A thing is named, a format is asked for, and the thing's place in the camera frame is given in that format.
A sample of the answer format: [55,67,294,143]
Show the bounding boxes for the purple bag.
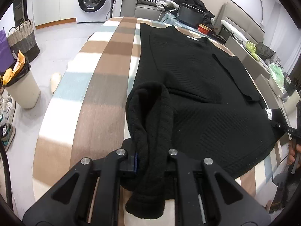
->
[0,29,14,67]

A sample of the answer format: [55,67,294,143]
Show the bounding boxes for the grey white garment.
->
[156,0,180,11]

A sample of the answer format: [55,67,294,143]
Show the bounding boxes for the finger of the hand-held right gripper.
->
[270,120,301,140]

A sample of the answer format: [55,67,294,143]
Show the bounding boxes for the white kitchen base cabinets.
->
[32,0,78,29]

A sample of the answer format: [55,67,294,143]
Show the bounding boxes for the grey side cabinet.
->
[224,36,286,120]

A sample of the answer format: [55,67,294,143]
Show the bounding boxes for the black tray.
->
[209,32,226,43]

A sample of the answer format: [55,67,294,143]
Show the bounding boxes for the checked blanket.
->
[33,16,287,226]

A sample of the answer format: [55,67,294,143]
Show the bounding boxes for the grey sofa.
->
[121,0,174,20]

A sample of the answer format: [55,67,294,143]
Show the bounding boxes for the white pillow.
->
[220,20,247,44]

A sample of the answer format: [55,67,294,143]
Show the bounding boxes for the white basin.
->
[268,78,285,97]

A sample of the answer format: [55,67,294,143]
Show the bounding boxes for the green plastic bag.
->
[268,62,286,91]

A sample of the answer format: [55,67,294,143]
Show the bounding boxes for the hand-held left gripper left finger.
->
[22,148,139,226]

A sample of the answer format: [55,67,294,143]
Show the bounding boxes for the pile of shoes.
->
[0,92,17,153]

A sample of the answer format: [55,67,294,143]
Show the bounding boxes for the black knit sweater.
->
[121,22,292,219]

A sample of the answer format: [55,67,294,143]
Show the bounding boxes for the white washing machine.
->
[76,0,118,23]

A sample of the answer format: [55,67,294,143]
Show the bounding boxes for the dark jacket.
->
[255,42,276,58]

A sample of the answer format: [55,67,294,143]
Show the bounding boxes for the beige trash bin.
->
[0,50,41,109]

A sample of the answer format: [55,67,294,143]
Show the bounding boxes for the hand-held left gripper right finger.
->
[165,149,272,226]

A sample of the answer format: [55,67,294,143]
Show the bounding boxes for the woven laundry basket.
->
[7,18,40,59]

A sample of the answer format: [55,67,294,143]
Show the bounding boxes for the person's right forearm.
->
[283,169,301,208]

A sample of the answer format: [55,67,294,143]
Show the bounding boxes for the person's right hand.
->
[287,138,301,165]

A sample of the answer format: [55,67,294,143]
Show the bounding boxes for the pile of black clothes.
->
[175,0,215,19]

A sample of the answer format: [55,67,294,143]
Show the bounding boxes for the red bowl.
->
[198,24,211,35]

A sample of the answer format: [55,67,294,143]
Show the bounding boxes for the black rice cooker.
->
[176,3,206,28]

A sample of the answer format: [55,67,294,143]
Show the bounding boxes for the green plush toy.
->
[246,40,259,60]

